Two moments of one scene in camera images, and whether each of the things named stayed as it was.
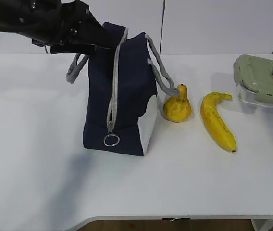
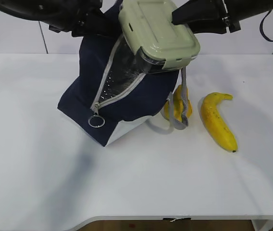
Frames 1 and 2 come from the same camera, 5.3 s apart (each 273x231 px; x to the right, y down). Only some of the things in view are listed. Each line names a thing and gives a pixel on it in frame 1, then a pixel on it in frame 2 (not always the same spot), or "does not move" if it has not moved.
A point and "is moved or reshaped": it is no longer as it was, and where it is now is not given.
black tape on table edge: (180, 218) does not move
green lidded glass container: (256, 85) -> (147, 26)
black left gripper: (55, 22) -> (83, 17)
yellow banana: (215, 121) does not move
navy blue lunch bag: (121, 111) is moved or reshaped
